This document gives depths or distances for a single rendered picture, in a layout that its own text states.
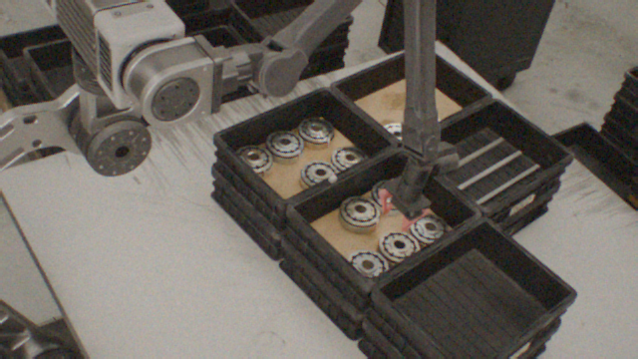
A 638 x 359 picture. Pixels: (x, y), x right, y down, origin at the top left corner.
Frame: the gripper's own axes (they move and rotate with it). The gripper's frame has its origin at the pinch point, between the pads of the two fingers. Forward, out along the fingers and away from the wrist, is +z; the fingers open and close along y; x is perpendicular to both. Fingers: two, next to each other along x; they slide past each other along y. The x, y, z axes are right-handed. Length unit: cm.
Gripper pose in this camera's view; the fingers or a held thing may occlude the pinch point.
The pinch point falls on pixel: (396, 219)
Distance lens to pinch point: 197.0
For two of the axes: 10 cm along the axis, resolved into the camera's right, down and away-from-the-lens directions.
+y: -6.3, -6.4, 4.4
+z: -2.3, 7.0, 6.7
